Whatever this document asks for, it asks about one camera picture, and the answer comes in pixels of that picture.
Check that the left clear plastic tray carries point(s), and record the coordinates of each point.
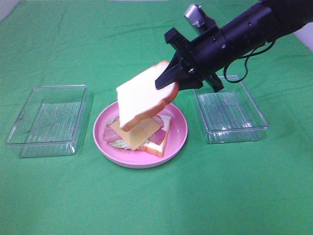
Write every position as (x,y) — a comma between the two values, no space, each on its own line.
(50,122)

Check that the toy lettuce leaf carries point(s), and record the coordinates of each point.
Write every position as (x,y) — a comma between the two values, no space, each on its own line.
(119,144)

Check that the right clear plastic tray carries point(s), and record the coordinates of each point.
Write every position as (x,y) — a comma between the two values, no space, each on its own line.
(231,114)

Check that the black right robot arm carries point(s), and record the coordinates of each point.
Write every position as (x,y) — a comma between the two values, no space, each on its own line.
(266,21)

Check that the toy bacon strip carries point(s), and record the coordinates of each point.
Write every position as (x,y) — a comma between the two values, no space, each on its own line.
(158,136)
(158,120)

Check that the toy bread slice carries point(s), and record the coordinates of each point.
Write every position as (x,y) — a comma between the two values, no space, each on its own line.
(138,98)
(158,149)

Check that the yellow toy cheese slice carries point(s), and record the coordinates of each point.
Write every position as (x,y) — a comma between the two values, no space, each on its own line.
(138,134)

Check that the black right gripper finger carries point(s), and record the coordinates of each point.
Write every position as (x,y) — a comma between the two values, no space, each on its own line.
(190,83)
(175,72)

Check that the pink round plate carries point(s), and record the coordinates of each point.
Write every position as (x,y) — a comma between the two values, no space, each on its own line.
(138,159)

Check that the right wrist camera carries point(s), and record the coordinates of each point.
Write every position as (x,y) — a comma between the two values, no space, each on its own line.
(199,20)

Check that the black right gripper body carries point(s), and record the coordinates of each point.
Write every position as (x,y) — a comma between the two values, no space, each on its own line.
(203,56)

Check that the green tablecloth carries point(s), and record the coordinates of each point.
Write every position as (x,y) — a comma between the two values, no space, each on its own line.
(260,187)

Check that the clear plastic tray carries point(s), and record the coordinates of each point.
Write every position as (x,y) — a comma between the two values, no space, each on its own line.
(50,122)
(231,114)

